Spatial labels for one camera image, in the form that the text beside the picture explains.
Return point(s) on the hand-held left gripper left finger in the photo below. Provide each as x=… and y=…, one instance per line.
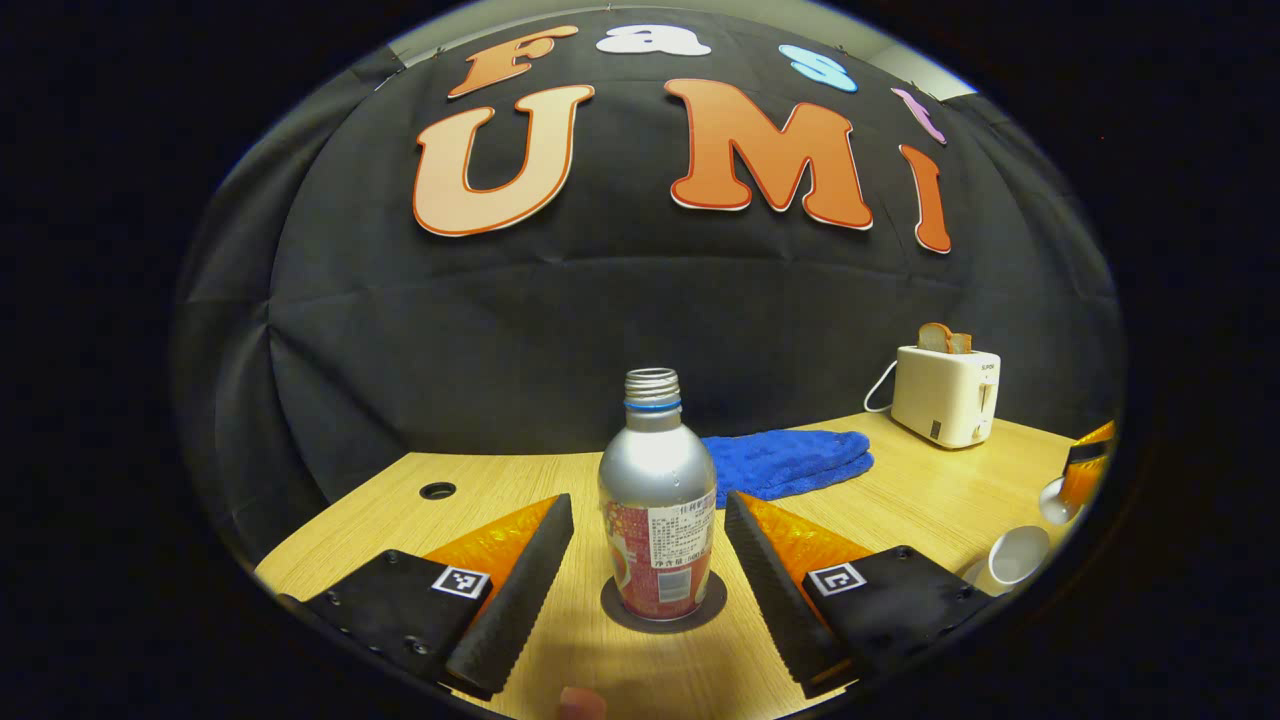
x=520, y=590

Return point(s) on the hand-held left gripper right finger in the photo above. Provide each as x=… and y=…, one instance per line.
x=765, y=590

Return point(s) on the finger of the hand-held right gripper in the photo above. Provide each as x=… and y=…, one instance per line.
x=1088, y=480
x=1098, y=434

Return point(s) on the dark round coaster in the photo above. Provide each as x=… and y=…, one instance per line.
x=715, y=600

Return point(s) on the white teacup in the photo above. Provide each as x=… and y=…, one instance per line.
x=1020, y=555

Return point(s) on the silver water bottle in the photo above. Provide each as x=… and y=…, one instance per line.
x=655, y=470

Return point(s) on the blue towel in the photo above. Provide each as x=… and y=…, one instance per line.
x=790, y=462

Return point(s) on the white saucer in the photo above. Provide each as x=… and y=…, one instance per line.
x=975, y=577

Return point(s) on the white toaster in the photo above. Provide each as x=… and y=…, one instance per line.
x=940, y=395

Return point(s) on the toasted bread slice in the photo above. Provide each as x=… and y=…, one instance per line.
x=961, y=344
x=934, y=338

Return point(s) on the black backdrop cloth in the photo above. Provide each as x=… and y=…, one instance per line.
x=600, y=320

